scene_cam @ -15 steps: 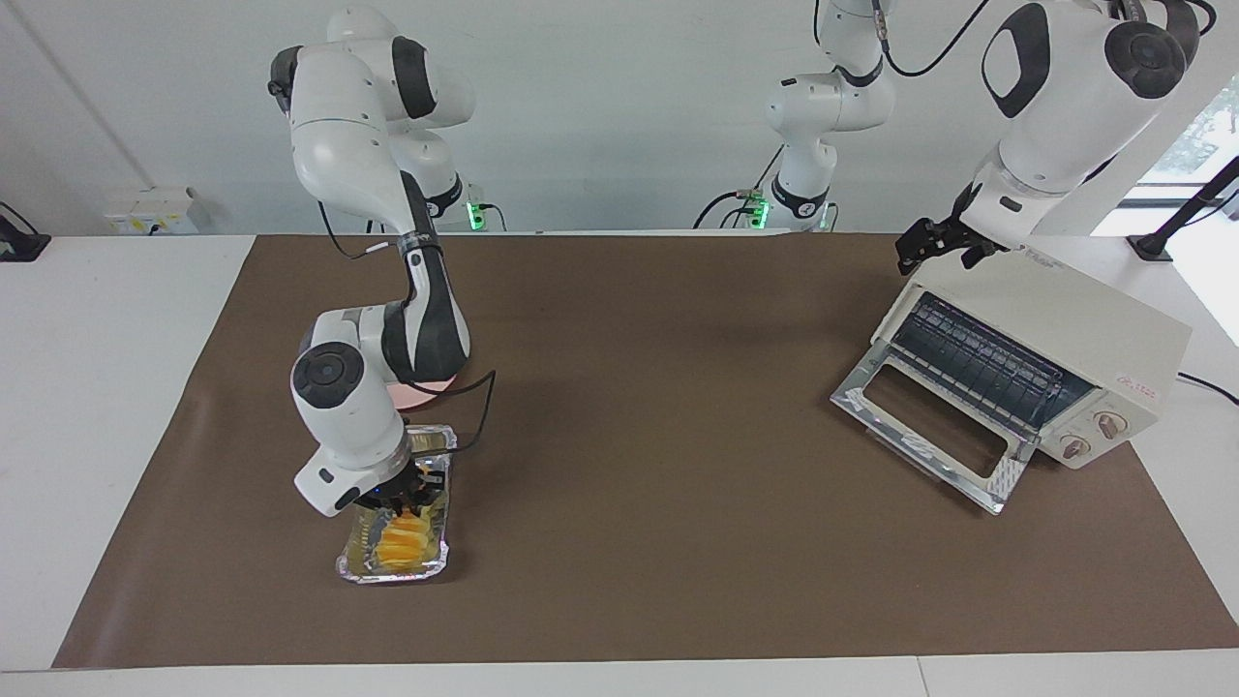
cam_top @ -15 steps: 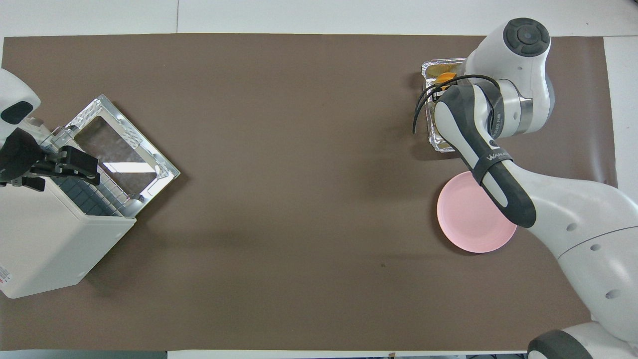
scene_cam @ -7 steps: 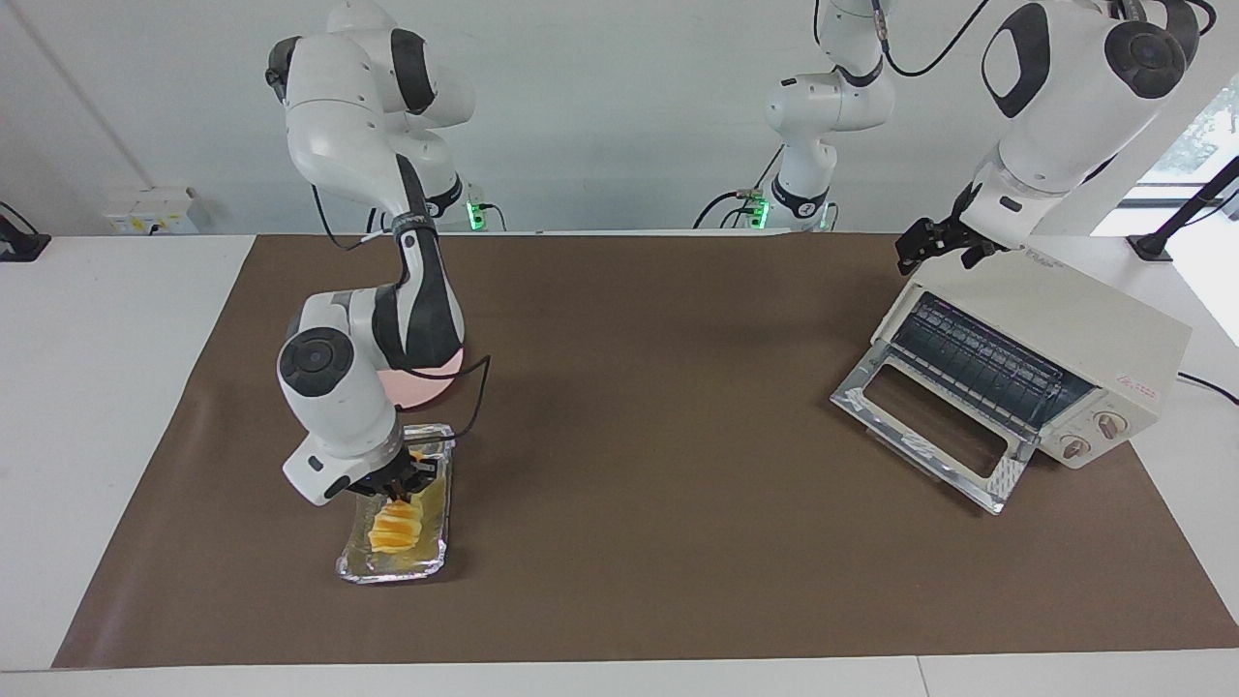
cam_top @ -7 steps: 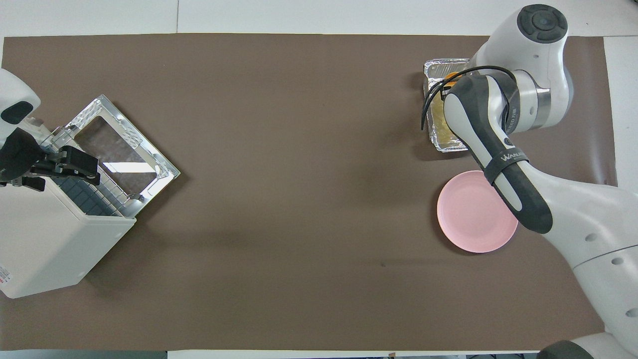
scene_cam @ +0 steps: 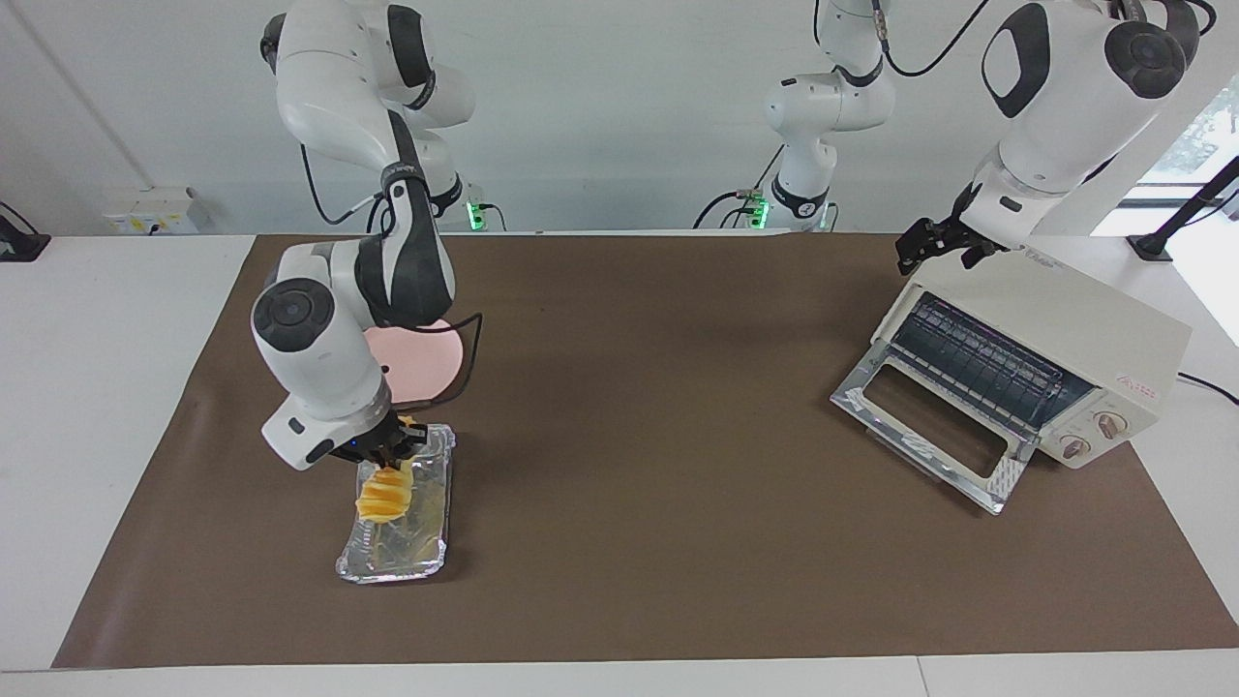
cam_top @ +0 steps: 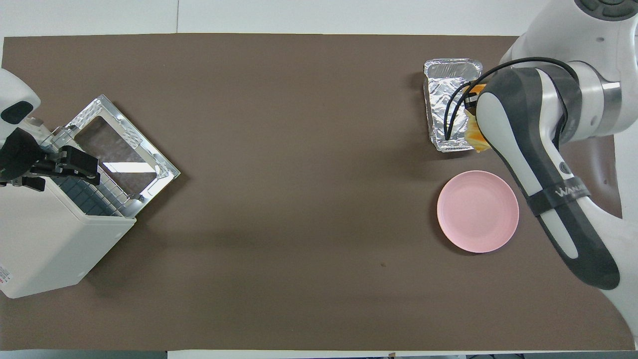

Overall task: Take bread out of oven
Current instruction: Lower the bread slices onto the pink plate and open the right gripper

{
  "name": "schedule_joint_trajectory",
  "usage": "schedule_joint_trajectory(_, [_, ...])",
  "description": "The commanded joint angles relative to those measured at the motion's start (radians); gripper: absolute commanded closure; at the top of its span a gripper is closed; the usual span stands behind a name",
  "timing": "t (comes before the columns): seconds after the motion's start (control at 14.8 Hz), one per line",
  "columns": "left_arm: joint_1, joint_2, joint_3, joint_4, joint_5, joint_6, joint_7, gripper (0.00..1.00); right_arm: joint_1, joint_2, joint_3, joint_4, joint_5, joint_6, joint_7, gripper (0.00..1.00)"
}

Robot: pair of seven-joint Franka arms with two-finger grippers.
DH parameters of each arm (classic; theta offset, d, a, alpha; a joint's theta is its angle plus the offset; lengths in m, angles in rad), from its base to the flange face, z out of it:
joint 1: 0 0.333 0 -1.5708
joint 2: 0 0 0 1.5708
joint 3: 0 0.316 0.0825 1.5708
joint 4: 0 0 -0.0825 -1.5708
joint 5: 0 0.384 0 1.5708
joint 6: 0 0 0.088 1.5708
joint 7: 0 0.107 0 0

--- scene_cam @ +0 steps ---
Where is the golden sliced bread loaf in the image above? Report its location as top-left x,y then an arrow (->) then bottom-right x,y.
354,416 -> 429,526

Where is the aluminium foil baking tray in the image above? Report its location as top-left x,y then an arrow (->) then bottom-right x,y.
336,423 -> 458,585

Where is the cream toaster oven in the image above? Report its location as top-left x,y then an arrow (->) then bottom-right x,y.
871,247 -> 1194,471

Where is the pink round plate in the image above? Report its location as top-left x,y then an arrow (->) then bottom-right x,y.
363,318 -> 464,404

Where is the bright window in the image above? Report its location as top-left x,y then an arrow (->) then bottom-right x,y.
1137,73 -> 1239,210

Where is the brown table mat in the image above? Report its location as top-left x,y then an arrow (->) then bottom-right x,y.
53,232 -> 1239,669

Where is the oven wire rack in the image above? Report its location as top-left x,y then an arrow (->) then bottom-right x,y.
891,293 -> 1077,429

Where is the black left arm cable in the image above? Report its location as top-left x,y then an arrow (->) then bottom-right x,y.
871,0 -> 993,78

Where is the black camera stand with pole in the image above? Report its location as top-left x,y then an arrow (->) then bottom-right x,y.
1128,155 -> 1239,262

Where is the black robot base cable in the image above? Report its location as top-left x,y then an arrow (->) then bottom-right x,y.
692,145 -> 787,230

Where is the black oven power cable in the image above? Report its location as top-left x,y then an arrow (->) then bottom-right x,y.
1176,371 -> 1239,406

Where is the white wall power outlet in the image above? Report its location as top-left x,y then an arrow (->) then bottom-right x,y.
102,187 -> 199,236

